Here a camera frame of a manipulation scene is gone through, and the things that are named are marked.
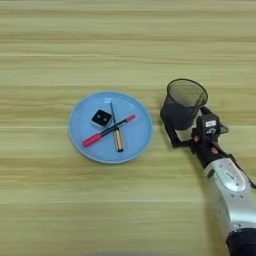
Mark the round blue plate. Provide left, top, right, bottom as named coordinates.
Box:
left=67, top=91, right=154, bottom=165

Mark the black square block white base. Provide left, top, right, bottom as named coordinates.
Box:
left=90, top=109, right=113, bottom=130

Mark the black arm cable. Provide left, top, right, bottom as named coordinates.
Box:
left=229, top=153, right=256, bottom=190

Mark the black mesh pen cup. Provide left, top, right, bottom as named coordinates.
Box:
left=160, top=78, right=209, bottom=131

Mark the black box with white label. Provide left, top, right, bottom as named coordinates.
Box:
left=195, top=114, right=222, bottom=139

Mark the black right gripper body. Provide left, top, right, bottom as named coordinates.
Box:
left=190, top=132, right=231, bottom=168

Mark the yellow handled screwdriver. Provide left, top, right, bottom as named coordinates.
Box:
left=109, top=101, right=125, bottom=153

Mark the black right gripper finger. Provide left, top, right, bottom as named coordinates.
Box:
left=160, top=114, right=194, bottom=148
left=199, top=106, right=230, bottom=134

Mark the red and black pen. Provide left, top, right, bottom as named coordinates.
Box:
left=82, top=114, right=137, bottom=148

